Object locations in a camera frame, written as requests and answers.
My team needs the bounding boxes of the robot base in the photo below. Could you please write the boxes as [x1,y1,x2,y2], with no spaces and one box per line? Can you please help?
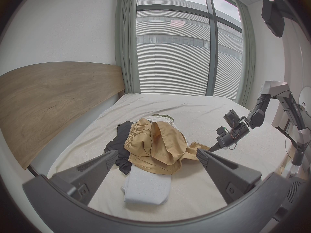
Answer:
[283,140,311,179]

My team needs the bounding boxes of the grey-green curtain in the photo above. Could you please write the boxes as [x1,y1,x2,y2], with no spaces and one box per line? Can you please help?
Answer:
[234,0,257,111]
[114,0,141,99]

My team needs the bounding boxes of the pale grey garment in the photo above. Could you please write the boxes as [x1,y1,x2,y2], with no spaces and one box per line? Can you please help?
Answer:
[121,165,172,205]

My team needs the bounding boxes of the black garment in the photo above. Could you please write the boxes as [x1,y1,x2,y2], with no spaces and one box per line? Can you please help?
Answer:
[104,121,133,175]

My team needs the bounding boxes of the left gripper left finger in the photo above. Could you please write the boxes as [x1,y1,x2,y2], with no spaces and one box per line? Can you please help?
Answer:
[50,150,119,206]

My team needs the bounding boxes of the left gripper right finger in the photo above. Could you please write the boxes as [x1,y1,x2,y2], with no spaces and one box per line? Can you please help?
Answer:
[196,149,263,206]

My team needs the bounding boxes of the white garment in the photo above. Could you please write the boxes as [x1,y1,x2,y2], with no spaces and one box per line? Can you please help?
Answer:
[145,116,181,133]

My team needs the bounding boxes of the bed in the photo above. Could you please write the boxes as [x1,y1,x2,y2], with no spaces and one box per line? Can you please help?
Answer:
[0,62,295,221]

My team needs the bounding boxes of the green garment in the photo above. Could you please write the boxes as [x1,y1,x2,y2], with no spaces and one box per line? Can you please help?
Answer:
[152,114,174,121]

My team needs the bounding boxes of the window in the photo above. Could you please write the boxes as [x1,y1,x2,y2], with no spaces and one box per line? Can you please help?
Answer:
[136,0,243,100]

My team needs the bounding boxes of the tan shorts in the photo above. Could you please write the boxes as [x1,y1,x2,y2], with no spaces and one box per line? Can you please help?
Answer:
[124,118,212,175]

